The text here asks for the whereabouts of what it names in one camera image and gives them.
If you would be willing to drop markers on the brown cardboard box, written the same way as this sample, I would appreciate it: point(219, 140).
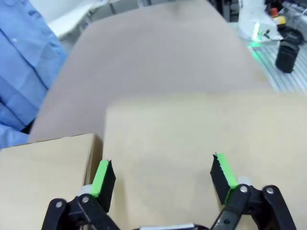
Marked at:
point(180, 143)
point(36, 172)

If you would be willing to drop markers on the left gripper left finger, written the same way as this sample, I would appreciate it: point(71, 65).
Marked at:
point(91, 210)

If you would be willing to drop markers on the aluminium base plate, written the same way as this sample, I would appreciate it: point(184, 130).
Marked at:
point(287, 81)

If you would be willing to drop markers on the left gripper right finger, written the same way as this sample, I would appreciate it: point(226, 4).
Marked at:
point(254, 206)

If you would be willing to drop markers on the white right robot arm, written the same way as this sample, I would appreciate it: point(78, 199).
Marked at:
point(247, 19)

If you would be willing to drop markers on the black cylindrical cup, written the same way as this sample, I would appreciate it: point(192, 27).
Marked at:
point(286, 57)

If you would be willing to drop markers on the large white table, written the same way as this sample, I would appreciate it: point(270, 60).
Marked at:
point(72, 21)

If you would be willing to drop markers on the red emergency stop button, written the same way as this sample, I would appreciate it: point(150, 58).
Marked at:
point(275, 14)

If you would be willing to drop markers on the person torso blue shirt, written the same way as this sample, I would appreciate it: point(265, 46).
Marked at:
point(21, 60)

